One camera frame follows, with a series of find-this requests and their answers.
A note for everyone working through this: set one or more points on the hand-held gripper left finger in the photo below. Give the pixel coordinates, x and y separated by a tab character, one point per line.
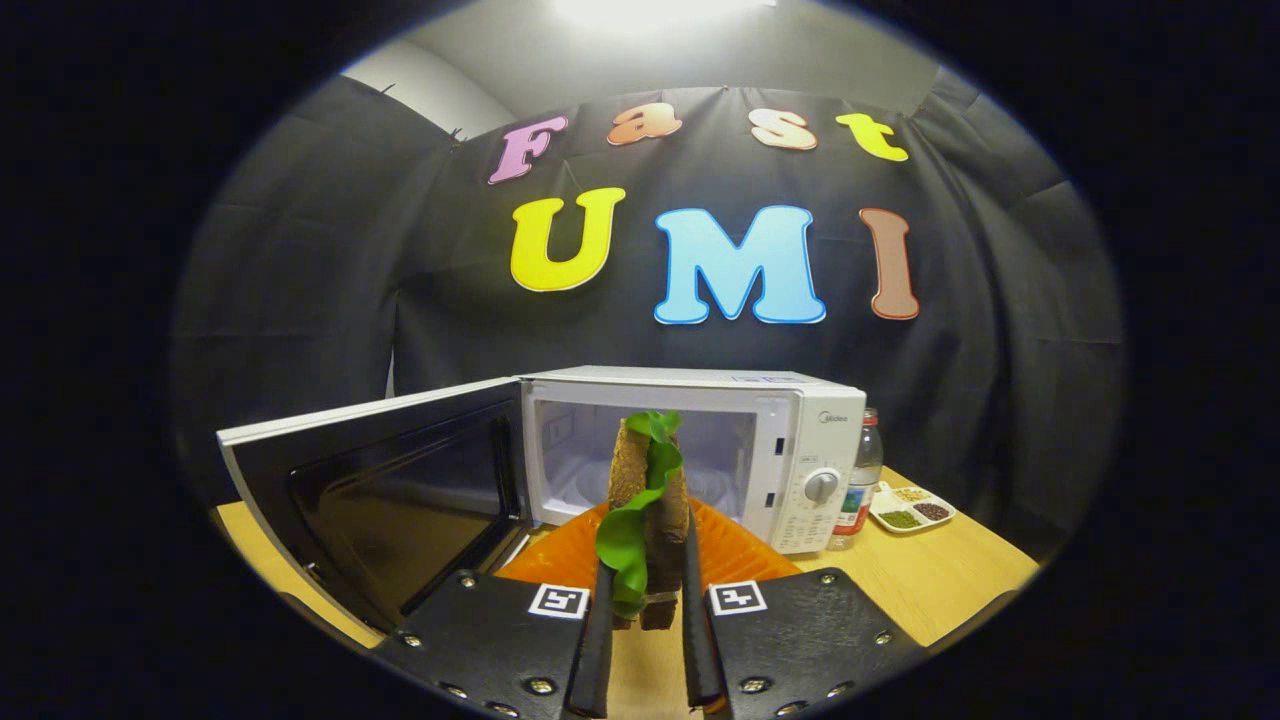
590	660

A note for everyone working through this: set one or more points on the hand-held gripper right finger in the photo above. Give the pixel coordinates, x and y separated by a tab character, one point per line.
700	650

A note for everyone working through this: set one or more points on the brown bread lettuce sandwich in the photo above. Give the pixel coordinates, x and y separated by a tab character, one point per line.
660	540

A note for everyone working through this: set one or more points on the white microwave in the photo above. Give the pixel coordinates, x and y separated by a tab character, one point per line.
800	430

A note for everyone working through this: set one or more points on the clear plastic water bottle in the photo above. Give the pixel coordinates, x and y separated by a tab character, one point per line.
858	480

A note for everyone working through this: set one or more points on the white divided bean dish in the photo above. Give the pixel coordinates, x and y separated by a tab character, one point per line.
912	510

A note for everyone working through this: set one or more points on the black backdrop cloth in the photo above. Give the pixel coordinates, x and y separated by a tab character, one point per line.
300	300

